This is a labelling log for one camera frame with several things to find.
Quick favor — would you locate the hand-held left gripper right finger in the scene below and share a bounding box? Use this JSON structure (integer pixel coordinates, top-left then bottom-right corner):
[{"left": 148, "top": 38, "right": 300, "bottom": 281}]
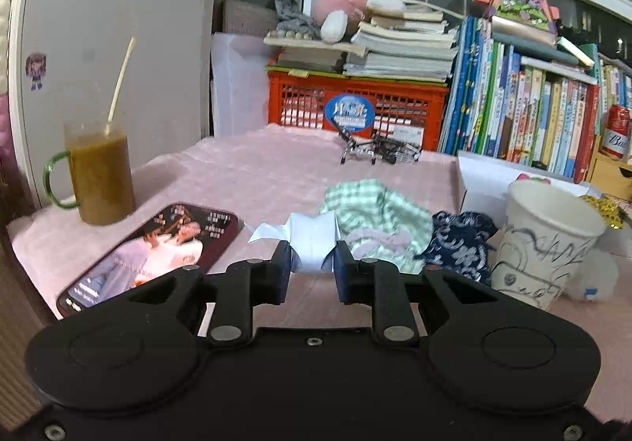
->
[{"left": 333, "top": 240, "right": 499, "bottom": 348}]

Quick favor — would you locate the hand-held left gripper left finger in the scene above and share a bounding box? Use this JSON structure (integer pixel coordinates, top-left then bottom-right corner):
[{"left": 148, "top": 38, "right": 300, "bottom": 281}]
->
[{"left": 129, "top": 240, "right": 297, "bottom": 348}]

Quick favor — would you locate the white paper piece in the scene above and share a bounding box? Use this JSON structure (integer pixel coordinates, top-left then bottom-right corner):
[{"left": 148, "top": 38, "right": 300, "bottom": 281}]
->
[{"left": 247, "top": 211, "right": 341, "bottom": 274}]

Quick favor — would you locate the green checkered cloth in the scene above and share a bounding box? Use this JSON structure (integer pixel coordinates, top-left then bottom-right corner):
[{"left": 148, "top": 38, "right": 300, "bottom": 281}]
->
[{"left": 320, "top": 179, "right": 433, "bottom": 274}]

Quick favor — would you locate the navy patterned cloth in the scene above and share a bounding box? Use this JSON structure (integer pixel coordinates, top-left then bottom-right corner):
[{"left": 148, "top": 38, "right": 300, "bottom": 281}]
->
[{"left": 415, "top": 210, "right": 498, "bottom": 286}]

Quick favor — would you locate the white cardboard box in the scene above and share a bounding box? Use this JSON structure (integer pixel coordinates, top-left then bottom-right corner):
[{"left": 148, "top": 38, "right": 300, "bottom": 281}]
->
[{"left": 455, "top": 150, "right": 593, "bottom": 225}]

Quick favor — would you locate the pink tablecloth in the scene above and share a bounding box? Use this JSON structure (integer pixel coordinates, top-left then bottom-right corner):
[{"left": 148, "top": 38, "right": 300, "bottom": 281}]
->
[{"left": 10, "top": 122, "right": 632, "bottom": 422}]

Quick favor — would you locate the miniature metal shopping cart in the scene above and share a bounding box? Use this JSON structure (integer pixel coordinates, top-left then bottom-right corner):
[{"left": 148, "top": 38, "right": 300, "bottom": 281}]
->
[{"left": 338, "top": 118, "right": 423, "bottom": 166}]

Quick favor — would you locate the black smartphone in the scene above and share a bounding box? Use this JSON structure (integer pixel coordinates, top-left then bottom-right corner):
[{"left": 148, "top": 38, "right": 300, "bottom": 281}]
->
[{"left": 56, "top": 203, "right": 239, "bottom": 318}]

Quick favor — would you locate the red plastic crate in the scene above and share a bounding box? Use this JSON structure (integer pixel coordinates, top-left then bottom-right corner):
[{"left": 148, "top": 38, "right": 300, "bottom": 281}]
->
[{"left": 267, "top": 66, "right": 450, "bottom": 152}]

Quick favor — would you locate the paper cup with black scribbles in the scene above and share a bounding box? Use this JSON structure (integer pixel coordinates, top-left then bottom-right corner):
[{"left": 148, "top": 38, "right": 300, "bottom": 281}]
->
[{"left": 489, "top": 180, "right": 607, "bottom": 311}]

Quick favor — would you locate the glass mug with brown drink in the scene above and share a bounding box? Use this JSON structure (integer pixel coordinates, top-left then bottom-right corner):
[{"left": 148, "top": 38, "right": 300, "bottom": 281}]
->
[{"left": 43, "top": 122, "right": 136, "bottom": 226}]

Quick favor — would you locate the flat stack of thin books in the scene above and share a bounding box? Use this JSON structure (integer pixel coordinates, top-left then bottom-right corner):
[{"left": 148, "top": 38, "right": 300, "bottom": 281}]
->
[{"left": 264, "top": 31, "right": 366, "bottom": 74}]

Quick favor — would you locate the tall stack of worn books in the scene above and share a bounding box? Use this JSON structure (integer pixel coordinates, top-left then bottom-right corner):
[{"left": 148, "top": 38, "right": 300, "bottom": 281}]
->
[{"left": 343, "top": 9, "right": 460, "bottom": 84}]

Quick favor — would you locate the row of colourful picture books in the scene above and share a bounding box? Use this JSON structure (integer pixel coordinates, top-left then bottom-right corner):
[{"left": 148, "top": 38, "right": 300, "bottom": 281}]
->
[{"left": 438, "top": 17, "right": 600, "bottom": 185}]

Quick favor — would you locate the pale drinking straw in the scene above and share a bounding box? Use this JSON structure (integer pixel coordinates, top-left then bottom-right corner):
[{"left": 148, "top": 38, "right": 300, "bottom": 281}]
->
[{"left": 107, "top": 37, "right": 136, "bottom": 136}]

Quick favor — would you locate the grey woven box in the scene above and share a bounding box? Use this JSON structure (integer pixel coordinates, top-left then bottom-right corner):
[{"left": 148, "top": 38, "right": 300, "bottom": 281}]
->
[{"left": 224, "top": 0, "right": 278, "bottom": 34}]

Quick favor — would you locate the gold sequin pouch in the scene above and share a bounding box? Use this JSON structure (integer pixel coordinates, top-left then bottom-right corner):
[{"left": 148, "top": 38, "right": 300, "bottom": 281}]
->
[{"left": 583, "top": 194, "right": 625, "bottom": 229}]

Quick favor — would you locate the wooden drawer box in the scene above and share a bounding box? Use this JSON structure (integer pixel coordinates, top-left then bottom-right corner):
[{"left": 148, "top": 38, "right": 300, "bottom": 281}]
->
[{"left": 590, "top": 135, "right": 632, "bottom": 202}]

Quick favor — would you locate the red drink can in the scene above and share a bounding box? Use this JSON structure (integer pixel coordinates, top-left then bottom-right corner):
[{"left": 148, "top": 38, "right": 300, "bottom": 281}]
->
[{"left": 600, "top": 104, "right": 632, "bottom": 161}]

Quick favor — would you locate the white door panel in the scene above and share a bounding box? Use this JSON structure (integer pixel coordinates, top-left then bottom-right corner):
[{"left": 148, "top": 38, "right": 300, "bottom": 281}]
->
[{"left": 10, "top": 0, "right": 223, "bottom": 210}]

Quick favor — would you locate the cartoon figure sticker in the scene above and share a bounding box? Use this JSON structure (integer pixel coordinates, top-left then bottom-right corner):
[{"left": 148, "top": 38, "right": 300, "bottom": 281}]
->
[{"left": 26, "top": 52, "right": 47, "bottom": 91}]

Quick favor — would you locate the row of paperback books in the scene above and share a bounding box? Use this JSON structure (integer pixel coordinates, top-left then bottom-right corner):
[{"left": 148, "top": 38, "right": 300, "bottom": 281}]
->
[{"left": 597, "top": 51, "right": 632, "bottom": 112}]

